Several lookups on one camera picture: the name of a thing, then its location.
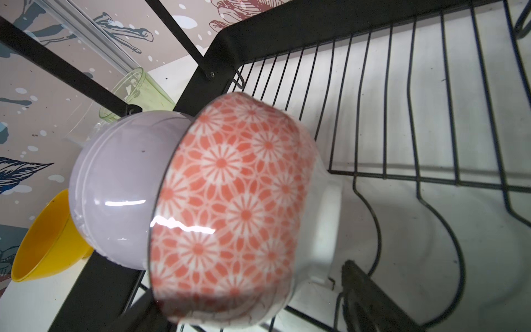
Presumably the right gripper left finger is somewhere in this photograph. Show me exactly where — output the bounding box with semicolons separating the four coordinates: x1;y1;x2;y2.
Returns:
102;290;176;332

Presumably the pink floral pattern bowl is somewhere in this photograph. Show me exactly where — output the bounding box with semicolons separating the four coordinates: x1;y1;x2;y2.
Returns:
149;92;342;328

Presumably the yellow ceramic bowl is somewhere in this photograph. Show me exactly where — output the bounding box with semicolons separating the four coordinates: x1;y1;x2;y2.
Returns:
11;190;93;282

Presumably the black two-tier dish rack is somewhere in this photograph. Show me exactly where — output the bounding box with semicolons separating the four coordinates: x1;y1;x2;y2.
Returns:
1;1;530;331

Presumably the green glass tumbler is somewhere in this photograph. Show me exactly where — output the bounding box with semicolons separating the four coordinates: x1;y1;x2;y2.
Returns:
111;68;176;111

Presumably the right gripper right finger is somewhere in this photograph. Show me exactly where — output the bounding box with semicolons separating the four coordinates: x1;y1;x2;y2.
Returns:
342;260;424;331

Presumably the clear glass tumbler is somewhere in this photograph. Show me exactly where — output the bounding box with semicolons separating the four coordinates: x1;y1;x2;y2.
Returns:
64;100;104;147

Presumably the lilac ceramic bowl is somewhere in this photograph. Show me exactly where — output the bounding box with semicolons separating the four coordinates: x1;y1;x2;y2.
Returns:
69;111;193;271

